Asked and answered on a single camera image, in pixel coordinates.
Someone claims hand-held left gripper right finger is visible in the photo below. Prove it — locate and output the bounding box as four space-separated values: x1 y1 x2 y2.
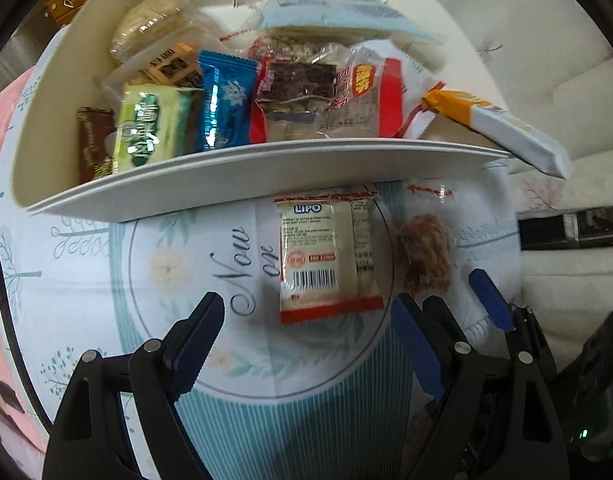
391 294 571 480

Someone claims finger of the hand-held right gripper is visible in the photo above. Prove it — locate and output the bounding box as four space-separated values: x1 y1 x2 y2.
468 268 558 385

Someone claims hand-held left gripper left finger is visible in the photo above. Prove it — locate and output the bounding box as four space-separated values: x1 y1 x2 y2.
41 291 226 480

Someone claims clear packet of brown snack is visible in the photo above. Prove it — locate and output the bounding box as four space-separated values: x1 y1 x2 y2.
381 180 467 301

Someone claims white packet with red edges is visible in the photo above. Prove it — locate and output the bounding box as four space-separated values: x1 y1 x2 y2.
273 191 386 326

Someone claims cream plastic basket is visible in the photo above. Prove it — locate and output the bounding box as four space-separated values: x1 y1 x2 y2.
9 0 515 223

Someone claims frosted packet of orange snack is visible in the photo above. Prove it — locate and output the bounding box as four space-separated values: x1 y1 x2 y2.
104 35 212 96

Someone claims light blue printed tablecloth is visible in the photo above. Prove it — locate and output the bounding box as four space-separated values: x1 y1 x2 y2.
0 62 525 480

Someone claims orange and white snack packet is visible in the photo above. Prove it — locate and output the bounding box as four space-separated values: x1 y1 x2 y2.
419 89 572 180

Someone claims green snack packet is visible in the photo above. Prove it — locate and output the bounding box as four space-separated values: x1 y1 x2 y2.
111 84 202 173

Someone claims dark brown snack packet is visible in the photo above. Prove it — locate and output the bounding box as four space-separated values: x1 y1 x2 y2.
76 106 117 185

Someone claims cream floral sofa cover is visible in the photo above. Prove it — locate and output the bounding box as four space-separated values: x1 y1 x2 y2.
387 0 613 341

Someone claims blue foil snack packet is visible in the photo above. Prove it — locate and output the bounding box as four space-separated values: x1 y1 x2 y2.
196 50 260 152

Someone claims clear packet of dark cake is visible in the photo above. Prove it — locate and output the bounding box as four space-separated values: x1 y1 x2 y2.
254 57 347 142

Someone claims clear packet of nut bar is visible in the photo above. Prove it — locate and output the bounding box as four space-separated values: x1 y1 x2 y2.
246 32 352 68

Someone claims light blue snack packet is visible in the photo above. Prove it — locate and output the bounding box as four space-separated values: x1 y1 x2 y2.
254 0 447 43

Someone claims clear packet of pale pastry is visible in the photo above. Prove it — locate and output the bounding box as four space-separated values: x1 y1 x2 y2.
109 0 197 63

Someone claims dark furniture rail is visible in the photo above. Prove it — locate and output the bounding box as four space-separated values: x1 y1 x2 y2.
519 205 613 251

